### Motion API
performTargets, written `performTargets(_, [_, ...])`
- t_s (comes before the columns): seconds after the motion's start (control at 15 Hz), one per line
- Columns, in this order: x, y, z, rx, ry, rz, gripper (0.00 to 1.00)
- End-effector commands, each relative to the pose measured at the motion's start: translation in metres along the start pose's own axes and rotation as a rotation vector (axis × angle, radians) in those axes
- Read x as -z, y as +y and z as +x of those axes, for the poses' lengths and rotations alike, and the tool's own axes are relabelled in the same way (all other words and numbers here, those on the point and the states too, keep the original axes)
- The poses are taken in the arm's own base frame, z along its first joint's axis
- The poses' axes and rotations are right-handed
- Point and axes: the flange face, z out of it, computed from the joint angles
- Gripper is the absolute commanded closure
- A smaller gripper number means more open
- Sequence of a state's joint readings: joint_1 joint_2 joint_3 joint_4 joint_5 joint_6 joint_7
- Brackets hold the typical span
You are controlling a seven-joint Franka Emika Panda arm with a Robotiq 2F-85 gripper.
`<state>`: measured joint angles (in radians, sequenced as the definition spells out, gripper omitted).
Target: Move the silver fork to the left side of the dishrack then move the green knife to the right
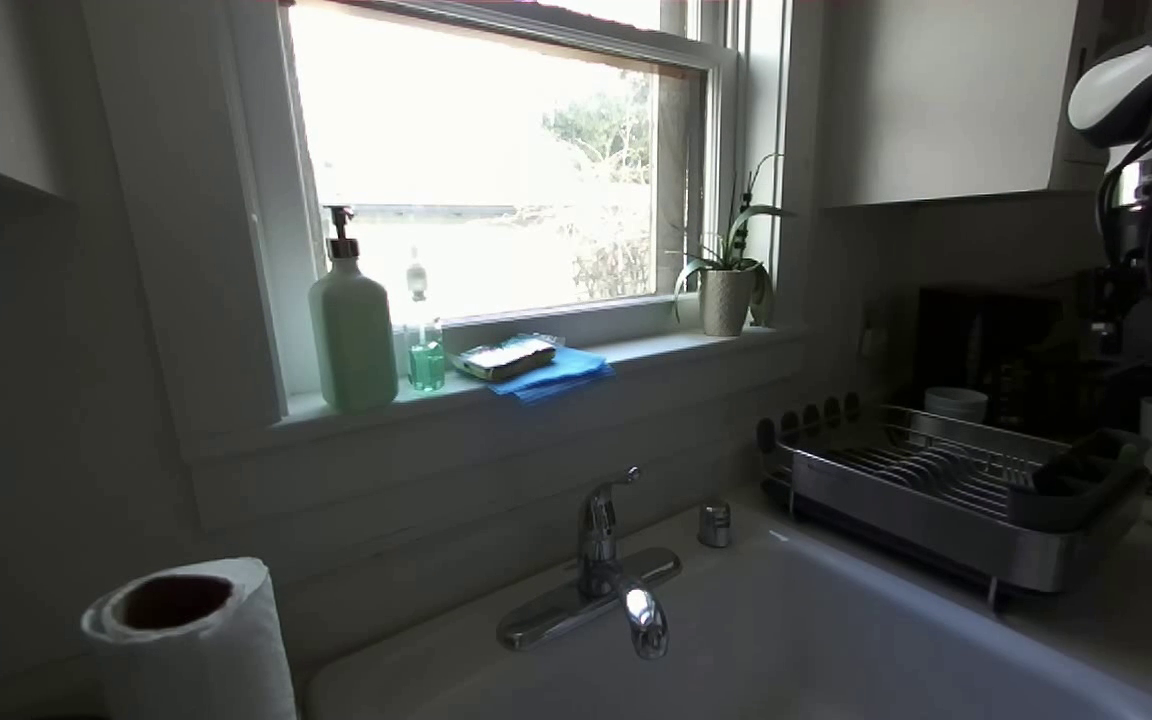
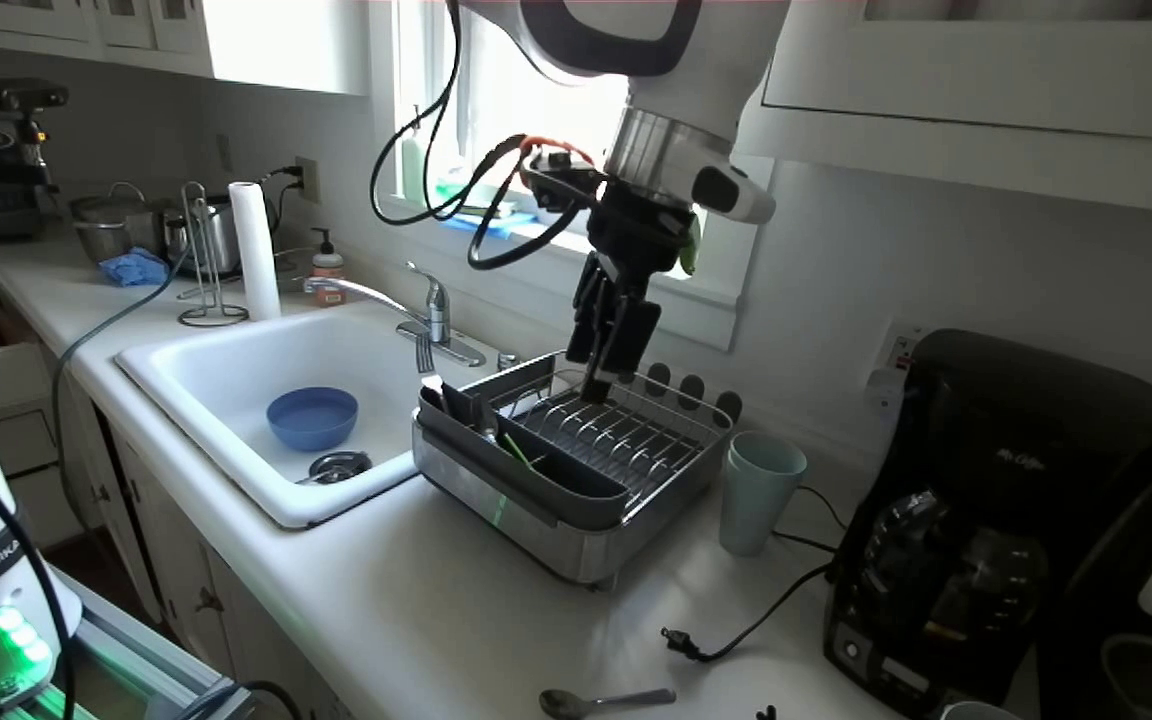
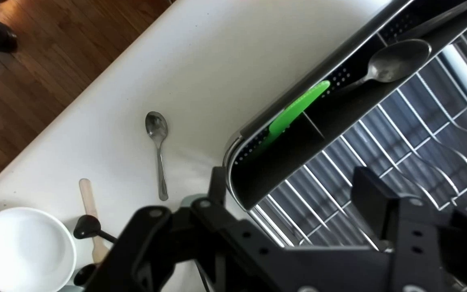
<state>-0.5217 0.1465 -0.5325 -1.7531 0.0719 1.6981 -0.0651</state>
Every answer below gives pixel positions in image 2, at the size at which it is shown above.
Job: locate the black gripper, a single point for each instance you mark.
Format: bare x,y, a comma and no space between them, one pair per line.
643,234

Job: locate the dark cutlery holder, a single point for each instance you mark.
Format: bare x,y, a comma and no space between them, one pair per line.
471,433

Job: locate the chrome faucet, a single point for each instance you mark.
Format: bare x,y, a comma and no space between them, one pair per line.
433,313

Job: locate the steel dish rack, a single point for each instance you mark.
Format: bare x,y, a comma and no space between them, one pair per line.
579,535

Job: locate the small pump soap bottle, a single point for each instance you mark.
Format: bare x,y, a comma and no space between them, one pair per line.
325,279

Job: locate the steel sink drain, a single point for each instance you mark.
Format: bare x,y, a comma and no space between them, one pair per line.
337,466

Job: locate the blue bowl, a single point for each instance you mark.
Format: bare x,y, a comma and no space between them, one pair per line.
313,418

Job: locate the silver spoon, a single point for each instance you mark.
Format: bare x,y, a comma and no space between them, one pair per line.
579,700

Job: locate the paper towel roll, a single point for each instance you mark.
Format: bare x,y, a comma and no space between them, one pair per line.
254,247

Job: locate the white sink basin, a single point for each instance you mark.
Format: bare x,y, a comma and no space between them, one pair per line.
231,375

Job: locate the steel pot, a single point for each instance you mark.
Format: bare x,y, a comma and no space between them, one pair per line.
208,241

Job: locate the black coffee maker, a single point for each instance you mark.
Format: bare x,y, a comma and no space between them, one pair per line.
1000,535

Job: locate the wide white upper cabinet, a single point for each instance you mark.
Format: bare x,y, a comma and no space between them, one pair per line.
1000,83

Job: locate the crumpled blue rag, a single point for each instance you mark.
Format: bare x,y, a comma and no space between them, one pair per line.
134,269

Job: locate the white base cabinet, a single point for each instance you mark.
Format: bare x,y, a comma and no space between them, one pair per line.
178,562

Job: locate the metal bowl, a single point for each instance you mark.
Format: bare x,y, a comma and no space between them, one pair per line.
105,224

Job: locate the white wall outlet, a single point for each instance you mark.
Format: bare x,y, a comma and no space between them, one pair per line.
895,360
304,178

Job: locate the window with white frame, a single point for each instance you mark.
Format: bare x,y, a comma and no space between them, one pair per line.
497,83

